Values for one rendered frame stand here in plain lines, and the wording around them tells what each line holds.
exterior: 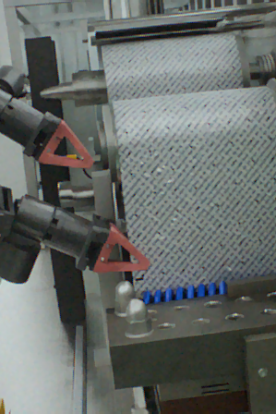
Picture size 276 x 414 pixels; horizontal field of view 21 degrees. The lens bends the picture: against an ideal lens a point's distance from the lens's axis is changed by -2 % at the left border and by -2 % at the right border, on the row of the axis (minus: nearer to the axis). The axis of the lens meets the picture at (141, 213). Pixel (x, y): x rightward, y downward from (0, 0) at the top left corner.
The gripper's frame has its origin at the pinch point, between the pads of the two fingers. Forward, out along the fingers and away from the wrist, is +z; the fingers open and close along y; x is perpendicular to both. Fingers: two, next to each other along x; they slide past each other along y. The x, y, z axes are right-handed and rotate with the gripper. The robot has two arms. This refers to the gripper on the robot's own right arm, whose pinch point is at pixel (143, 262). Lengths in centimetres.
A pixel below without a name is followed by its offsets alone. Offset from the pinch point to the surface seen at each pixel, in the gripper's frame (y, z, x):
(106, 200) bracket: -7.2, -7.7, 5.3
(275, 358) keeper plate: 22.0, 16.2, -0.7
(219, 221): 0.3, 7.7, 9.8
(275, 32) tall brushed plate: -32, 11, 43
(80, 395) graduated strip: 4.3, -1.2, -21.2
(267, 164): 0.3, 10.8, 20.3
